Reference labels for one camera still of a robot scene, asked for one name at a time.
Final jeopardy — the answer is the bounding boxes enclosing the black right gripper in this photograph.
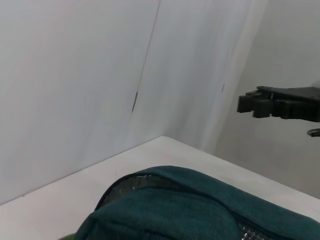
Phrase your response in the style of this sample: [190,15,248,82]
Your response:
[237,85,320,123]

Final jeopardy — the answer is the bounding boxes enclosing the dark teal insulated lunch bag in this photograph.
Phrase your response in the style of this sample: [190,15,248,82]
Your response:
[74,165,320,240]

